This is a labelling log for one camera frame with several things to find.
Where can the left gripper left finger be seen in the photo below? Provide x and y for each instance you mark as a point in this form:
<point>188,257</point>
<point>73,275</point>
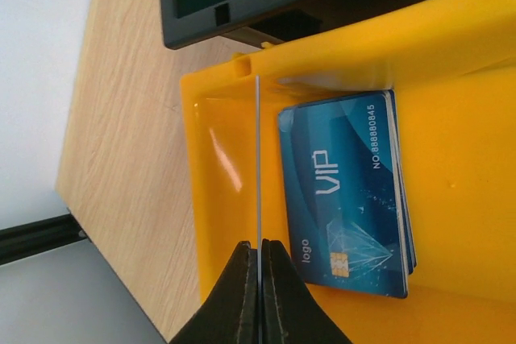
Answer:
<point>229,313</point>

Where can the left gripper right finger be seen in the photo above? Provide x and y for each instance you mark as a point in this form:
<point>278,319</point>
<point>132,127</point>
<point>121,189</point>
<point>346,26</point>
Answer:
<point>290,314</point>

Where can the blue VIP card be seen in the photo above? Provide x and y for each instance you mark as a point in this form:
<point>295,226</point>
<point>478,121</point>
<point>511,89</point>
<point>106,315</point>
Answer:
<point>258,214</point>

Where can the blue card stack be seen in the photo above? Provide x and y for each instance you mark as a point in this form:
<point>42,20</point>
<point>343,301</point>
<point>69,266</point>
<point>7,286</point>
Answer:
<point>349,226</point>

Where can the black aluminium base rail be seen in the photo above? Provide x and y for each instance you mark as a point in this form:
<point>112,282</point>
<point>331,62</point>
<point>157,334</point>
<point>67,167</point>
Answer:
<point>26,240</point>

